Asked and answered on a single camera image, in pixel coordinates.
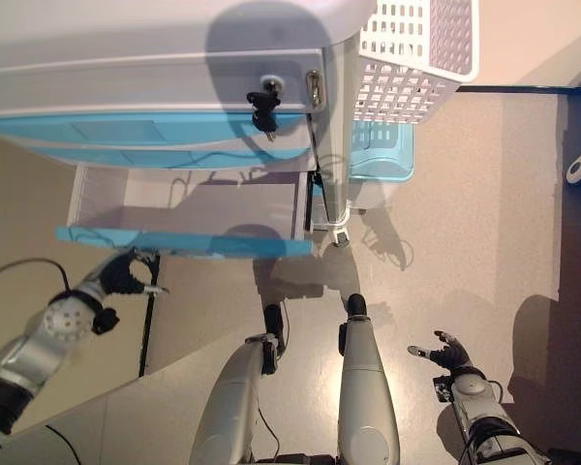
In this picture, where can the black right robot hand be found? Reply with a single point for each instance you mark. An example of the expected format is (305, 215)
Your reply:
(450, 356)

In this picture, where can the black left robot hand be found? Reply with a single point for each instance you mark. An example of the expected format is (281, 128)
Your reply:
(118, 276)

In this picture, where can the blue white cart drawer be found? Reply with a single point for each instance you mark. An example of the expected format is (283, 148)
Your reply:
(53, 128)
(198, 245)
(126, 157)

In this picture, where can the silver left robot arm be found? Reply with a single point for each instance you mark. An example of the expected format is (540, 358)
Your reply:
(53, 329)

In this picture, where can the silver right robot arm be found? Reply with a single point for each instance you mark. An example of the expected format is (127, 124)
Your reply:
(479, 402)

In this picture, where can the silver right robot leg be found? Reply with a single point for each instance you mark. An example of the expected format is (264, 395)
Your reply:
(365, 378)

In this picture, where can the silver robot leg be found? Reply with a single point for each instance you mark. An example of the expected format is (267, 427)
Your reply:
(365, 378)
(232, 402)

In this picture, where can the grey cart caster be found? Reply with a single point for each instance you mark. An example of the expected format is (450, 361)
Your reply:
(341, 238)

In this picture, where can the silver left robot leg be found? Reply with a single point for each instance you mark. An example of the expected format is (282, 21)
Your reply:
(232, 402)

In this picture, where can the light blue waste bin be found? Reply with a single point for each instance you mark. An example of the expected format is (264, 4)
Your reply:
(382, 155)

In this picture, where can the white medical cart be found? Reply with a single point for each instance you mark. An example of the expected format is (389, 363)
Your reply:
(126, 63)

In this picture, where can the black cart keys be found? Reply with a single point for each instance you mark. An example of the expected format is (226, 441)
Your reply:
(264, 118)

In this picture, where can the metal cart latch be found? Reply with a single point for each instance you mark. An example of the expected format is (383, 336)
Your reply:
(314, 87)

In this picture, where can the white perforated side basket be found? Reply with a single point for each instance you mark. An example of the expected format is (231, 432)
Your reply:
(406, 48)

